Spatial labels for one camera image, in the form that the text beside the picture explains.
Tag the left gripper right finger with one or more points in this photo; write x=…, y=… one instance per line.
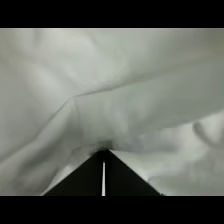
x=126, y=180

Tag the white T-shirt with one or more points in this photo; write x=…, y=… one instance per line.
x=110, y=83

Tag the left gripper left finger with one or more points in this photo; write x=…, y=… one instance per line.
x=85, y=180

